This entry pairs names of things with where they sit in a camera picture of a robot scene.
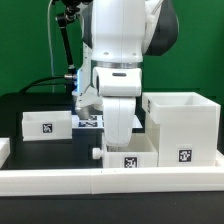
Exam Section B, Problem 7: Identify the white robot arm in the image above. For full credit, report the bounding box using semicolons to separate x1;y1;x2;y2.
76;0;179;147

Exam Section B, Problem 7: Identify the white front drawer tray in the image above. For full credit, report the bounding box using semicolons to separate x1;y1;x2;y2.
92;133;158;168

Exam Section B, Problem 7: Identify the white right fence rail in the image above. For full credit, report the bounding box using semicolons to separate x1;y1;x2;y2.
216;150;224;167

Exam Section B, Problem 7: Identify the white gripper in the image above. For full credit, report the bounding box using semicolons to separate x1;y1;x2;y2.
103;97;136;147

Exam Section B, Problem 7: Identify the black cable on table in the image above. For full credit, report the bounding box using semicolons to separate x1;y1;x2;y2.
19;75;75;94

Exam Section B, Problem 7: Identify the white front fence rail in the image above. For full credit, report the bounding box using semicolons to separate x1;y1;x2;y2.
0;166;224;196

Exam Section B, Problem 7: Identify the white drawer tray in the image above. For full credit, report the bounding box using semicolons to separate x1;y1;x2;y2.
22;111;72;141
92;133;158;168

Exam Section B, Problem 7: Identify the white drawer cabinet box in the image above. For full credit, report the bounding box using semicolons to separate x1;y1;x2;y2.
142;92;221;167

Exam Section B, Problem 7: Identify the white fence rail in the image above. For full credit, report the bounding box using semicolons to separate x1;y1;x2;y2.
216;150;224;167
0;138;10;168
0;166;224;196

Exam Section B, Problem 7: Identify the white left fence rail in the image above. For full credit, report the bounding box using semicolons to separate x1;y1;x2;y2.
0;138;10;168

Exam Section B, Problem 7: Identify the marker sheet on table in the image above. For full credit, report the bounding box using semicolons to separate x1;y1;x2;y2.
71;114;144;130

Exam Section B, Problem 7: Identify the white hanging cable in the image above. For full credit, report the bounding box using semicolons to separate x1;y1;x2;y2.
46;0;56;94

